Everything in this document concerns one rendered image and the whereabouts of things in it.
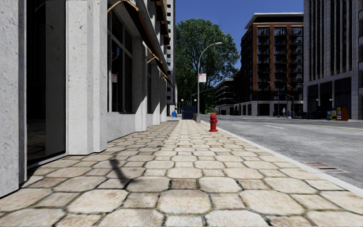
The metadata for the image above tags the blue booth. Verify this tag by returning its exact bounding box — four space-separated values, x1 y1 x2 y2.
181 105 196 120

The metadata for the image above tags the red fire hydrant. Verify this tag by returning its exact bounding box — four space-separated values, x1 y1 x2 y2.
209 113 219 132

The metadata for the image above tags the grey street lamp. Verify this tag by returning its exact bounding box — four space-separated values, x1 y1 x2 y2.
195 42 223 123

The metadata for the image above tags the dark low building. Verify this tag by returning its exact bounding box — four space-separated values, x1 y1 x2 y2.
215 78 236 115

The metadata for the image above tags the white tower building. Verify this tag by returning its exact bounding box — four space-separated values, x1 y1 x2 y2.
166 0 178 116

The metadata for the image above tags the tree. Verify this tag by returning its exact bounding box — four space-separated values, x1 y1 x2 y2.
175 18 241 114

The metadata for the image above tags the pale concrete building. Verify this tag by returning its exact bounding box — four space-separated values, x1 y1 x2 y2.
0 0 174 198

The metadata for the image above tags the red brick building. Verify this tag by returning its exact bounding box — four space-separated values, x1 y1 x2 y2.
233 12 304 117

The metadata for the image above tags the row of newspaper boxes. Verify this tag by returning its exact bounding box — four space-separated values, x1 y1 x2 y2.
327 107 349 122

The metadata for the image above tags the grey stone building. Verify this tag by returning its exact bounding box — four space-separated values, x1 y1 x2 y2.
302 0 363 120

